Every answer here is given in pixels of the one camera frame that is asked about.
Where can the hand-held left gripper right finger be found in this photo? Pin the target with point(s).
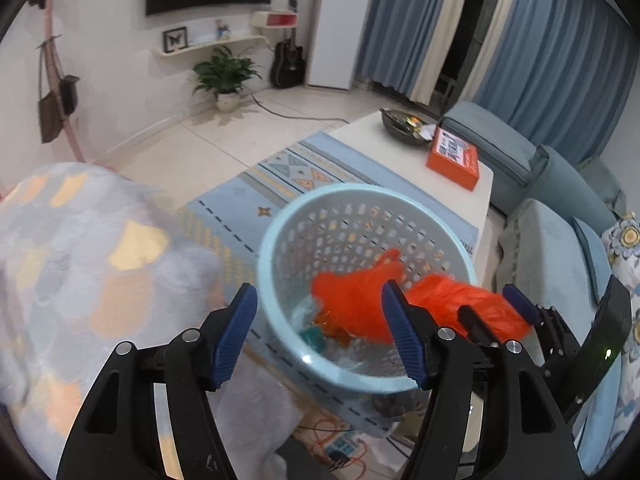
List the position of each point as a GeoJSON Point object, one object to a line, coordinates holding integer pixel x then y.
{"type": "Point", "coordinates": [402, 330]}

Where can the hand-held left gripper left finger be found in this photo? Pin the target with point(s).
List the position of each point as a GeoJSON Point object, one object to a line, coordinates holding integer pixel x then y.
{"type": "Point", "coordinates": [235, 340]}

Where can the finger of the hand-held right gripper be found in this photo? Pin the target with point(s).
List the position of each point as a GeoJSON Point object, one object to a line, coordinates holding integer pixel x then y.
{"type": "Point", "coordinates": [520, 302]}
{"type": "Point", "coordinates": [475, 325]}

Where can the orange plastic bag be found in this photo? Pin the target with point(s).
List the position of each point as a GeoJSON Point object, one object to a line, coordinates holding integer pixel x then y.
{"type": "Point", "coordinates": [350, 300]}

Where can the light blue perforated basket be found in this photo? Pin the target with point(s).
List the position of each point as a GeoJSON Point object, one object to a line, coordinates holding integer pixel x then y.
{"type": "Point", "coordinates": [300, 230]}

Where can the teal packet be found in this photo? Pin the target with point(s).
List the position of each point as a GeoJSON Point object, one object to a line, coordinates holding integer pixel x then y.
{"type": "Point", "coordinates": [312, 337]}

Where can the blue cushion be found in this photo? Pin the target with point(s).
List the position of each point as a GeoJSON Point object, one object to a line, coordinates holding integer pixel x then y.
{"type": "Point", "coordinates": [592, 255]}

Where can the floral pillow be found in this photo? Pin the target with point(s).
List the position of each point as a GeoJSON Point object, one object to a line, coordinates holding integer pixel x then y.
{"type": "Point", "coordinates": [627, 240]}

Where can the white power strip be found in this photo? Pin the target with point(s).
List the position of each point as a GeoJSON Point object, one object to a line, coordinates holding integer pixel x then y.
{"type": "Point", "coordinates": [345, 445]}

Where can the blue patterned rug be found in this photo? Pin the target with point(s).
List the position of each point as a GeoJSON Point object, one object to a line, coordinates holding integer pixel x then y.
{"type": "Point", "coordinates": [235, 200]}

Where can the grey-green cushion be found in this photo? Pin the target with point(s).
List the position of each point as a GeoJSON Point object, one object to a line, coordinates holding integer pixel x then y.
{"type": "Point", "coordinates": [605, 182]}

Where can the blue-grey sofa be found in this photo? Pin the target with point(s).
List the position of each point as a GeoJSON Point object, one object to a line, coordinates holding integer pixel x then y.
{"type": "Point", "coordinates": [500, 145]}

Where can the orange box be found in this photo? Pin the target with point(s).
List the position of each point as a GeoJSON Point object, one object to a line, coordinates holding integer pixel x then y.
{"type": "Point", "coordinates": [452, 157]}

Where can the white coffee table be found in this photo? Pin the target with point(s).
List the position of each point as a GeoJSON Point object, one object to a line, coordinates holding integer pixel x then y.
{"type": "Point", "coordinates": [380, 160]}

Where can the scale-pattern tablecloth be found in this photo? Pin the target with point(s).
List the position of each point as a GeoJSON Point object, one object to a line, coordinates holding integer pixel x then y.
{"type": "Point", "coordinates": [75, 260]}

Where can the dark bowl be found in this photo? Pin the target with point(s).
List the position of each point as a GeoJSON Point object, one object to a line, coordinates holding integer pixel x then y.
{"type": "Point", "coordinates": [395, 127]}

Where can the blue curtain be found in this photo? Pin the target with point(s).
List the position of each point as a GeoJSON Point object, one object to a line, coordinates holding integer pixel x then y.
{"type": "Point", "coordinates": [555, 50]}
{"type": "Point", "coordinates": [400, 20]}

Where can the potted green plant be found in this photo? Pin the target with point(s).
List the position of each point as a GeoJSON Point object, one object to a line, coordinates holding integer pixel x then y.
{"type": "Point", "coordinates": [225, 72]}

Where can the cream curtain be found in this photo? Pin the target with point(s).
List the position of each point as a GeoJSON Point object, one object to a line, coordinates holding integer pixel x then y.
{"type": "Point", "coordinates": [440, 35]}

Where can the black guitar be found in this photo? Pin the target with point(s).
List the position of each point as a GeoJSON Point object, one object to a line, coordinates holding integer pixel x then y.
{"type": "Point", "coordinates": [287, 65]}

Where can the brown hanging bag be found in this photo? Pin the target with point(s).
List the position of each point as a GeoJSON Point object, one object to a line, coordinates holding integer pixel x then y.
{"type": "Point", "coordinates": [50, 115]}

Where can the pink coat rack pole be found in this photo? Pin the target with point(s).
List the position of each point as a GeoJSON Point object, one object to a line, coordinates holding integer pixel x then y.
{"type": "Point", "coordinates": [62, 105]}

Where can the black hanging bag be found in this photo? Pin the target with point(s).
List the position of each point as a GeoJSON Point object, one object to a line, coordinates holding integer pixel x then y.
{"type": "Point", "coordinates": [69, 95]}

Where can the framed butterfly picture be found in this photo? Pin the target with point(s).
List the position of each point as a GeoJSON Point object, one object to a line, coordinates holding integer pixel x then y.
{"type": "Point", "coordinates": [175, 39]}

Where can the small figurine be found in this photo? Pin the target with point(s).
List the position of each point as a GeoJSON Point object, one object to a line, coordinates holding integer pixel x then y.
{"type": "Point", "coordinates": [222, 29]}

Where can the white refrigerator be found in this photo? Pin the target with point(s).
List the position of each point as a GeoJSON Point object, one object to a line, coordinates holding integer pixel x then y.
{"type": "Point", "coordinates": [340, 25]}

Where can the red and white shelf box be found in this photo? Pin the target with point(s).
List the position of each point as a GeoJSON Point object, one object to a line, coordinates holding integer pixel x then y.
{"type": "Point", "coordinates": [277, 20]}

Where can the white curved wall shelf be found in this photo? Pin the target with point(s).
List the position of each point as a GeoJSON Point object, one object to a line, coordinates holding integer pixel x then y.
{"type": "Point", "coordinates": [200, 49]}

